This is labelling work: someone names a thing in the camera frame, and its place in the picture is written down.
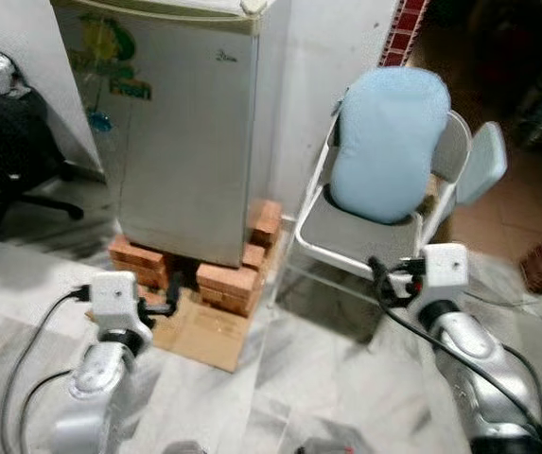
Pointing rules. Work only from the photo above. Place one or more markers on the grey robot leg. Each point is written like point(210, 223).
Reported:
point(183, 447)
point(327, 445)

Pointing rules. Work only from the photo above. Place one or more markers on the brown cardboard sheet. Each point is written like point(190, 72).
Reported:
point(209, 336)

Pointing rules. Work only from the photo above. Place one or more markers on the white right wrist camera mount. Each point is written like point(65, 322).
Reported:
point(445, 270)

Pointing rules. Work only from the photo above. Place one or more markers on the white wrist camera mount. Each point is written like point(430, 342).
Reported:
point(115, 298)
point(445, 270)

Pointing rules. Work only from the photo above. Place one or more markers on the small light blue pad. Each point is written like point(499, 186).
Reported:
point(480, 161)

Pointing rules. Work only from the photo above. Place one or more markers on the grey folding chair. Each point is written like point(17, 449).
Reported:
point(346, 241)

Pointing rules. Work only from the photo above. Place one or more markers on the light blue cushion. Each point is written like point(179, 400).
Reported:
point(389, 142)

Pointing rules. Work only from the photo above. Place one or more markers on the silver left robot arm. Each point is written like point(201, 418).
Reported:
point(100, 378)

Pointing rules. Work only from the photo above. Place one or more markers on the grey robot left leg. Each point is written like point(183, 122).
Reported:
point(183, 447)

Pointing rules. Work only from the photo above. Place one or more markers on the grey robot right leg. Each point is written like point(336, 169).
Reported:
point(327, 445)

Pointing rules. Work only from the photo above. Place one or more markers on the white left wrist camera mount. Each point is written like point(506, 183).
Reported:
point(115, 298)

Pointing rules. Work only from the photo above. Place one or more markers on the small silver fridge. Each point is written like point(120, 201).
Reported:
point(185, 142)

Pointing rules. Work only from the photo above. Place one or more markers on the black office chair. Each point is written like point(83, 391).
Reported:
point(10, 132)

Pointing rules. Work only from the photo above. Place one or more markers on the blue round fridge magnet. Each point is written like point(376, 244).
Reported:
point(100, 121)

